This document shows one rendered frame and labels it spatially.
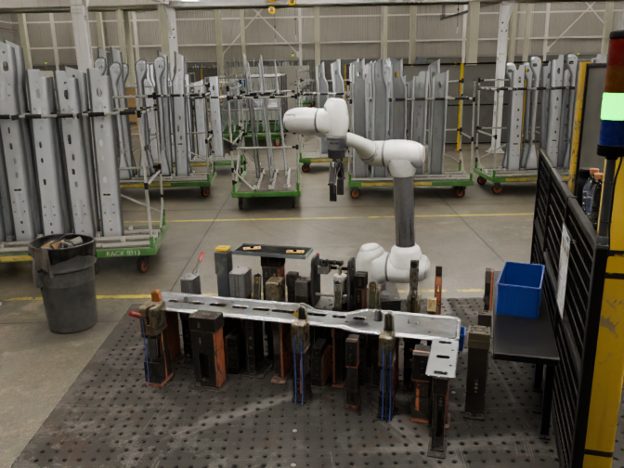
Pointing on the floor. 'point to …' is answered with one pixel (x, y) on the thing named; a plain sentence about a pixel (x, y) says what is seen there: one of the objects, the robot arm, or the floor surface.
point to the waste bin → (66, 279)
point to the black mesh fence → (583, 301)
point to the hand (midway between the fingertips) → (336, 195)
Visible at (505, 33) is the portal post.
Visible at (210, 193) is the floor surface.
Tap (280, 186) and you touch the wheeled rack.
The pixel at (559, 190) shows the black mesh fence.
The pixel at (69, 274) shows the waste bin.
